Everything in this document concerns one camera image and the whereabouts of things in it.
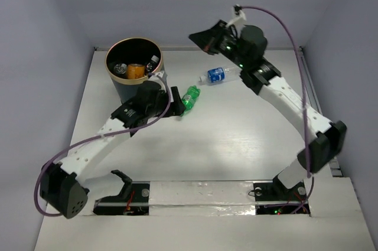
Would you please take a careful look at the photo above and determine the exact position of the silver foil tape strip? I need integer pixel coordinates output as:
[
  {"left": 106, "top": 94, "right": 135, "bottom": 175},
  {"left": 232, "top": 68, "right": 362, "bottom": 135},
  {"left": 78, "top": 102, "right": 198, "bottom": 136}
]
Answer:
[{"left": 148, "top": 181, "right": 256, "bottom": 217}]

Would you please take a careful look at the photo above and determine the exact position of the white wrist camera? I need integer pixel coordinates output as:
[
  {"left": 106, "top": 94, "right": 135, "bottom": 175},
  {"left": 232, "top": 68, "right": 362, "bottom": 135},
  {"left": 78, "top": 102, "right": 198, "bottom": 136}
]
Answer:
[
  {"left": 226, "top": 4, "right": 247, "bottom": 28},
  {"left": 148, "top": 71, "right": 167, "bottom": 87}
]

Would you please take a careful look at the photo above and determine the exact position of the small orange bottle barcode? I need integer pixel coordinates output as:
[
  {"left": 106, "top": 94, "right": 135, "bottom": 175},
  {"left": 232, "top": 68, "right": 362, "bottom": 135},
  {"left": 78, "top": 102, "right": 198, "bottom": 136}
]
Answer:
[{"left": 126, "top": 64, "right": 145, "bottom": 80}]

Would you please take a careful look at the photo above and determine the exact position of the blue label water bottle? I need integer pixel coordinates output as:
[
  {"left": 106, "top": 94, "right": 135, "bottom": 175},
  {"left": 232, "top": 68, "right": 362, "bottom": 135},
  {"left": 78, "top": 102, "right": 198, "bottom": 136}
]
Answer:
[{"left": 198, "top": 66, "right": 241, "bottom": 84}]

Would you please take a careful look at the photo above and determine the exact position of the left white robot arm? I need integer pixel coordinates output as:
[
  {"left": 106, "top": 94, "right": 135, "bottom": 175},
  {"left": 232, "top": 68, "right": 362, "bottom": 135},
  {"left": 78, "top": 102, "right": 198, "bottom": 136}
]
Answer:
[{"left": 34, "top": 78, "right": 185, "bottom": 219}]

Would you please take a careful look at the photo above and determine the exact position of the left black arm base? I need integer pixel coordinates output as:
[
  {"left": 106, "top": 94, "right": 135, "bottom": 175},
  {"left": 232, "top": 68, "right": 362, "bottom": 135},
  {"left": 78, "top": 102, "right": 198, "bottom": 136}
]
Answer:
[{"left": 93, "top": 170, "right": 150, "bottom": 216}]

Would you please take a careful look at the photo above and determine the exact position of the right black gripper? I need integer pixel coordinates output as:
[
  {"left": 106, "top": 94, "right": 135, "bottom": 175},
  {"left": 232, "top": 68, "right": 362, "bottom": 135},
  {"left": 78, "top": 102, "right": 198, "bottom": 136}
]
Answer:
[{"left": 190, "top": 19, "right": 248, "bottom": 69}]

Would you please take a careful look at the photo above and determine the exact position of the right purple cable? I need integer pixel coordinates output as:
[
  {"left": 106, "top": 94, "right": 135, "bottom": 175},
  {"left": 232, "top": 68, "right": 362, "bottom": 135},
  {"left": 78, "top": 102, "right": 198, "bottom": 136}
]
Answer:
[{"left": 236, "top": 5, "right": 315, "bottom": 215}]

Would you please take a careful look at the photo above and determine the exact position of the clear crushed bottle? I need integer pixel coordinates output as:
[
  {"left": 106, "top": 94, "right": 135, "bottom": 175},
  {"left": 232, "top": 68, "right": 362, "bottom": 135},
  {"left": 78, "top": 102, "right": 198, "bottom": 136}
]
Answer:
[{"left": 145, "top": 56, "right": 159, "bottom": 74}]

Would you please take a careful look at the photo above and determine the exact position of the metal rail at table edge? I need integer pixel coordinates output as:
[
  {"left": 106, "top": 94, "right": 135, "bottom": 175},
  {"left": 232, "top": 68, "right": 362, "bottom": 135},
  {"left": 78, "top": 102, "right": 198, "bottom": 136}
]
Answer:
[{"left": 298, "top": 47, "right": 343, "bottom": 177}]

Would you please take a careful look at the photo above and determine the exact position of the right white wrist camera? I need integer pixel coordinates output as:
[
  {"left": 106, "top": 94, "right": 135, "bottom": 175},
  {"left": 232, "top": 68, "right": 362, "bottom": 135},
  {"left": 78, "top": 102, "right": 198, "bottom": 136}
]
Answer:
[{"left": 226, "top": 4, "right": 247, "bottom": 28}]

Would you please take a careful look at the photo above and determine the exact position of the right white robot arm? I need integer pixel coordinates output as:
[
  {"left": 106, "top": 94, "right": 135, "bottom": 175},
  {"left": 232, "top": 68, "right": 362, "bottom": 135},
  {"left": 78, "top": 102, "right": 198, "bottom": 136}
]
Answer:
[{"left": 189, "top": 20, "right": 347, "bottom": 199}]

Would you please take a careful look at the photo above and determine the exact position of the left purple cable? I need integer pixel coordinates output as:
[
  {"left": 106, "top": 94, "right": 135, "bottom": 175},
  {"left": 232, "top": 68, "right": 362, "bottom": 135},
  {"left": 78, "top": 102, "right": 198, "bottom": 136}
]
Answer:
[{"left": 34, "top": 73, "right": 172, "bottom": 216}]

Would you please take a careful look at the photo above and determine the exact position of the clear bottle white cap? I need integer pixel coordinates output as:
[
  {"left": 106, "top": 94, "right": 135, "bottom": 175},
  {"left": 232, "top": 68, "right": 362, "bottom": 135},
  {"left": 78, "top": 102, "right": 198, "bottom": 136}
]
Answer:
[{"left": 113, "top": 63, "right": 128, "bottom": 76}]

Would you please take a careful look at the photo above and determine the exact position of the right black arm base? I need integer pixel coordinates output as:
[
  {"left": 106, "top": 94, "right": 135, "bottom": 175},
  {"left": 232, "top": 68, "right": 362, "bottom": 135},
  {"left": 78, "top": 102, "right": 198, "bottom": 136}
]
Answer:
[{"left": 248, "top": 178, "right": 310, "bottom": 216}]

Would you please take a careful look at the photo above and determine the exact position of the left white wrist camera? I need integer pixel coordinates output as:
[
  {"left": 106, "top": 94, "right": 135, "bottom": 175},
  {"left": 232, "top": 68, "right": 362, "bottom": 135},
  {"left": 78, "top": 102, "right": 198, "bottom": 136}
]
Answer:
[{"left": 148, "top": 71, "right": 167, "bottom": 87}]

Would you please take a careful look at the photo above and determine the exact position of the green plastic bottle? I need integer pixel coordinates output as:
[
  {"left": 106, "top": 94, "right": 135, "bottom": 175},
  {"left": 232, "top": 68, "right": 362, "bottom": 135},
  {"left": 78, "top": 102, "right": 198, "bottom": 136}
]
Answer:
[{"left": 181, "top": 86, "right": 201, "bottom": 116}]

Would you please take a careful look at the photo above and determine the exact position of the dark bin with gold rim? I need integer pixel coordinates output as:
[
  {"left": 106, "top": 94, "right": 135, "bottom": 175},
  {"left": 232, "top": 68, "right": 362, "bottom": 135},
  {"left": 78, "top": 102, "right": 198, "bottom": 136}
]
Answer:
[{"left": 105, "top": 38, "right": 164, "bottom": 103}]

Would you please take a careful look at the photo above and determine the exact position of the purple cable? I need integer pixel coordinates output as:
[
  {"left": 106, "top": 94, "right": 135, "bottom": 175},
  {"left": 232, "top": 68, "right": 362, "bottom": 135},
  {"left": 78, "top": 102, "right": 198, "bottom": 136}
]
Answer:
[
  {"left": 34, "top": 73, "right": 172, "bottom": 216},
  {"left": 236, "top": 5, "right": 315, "bottom": 215}
]

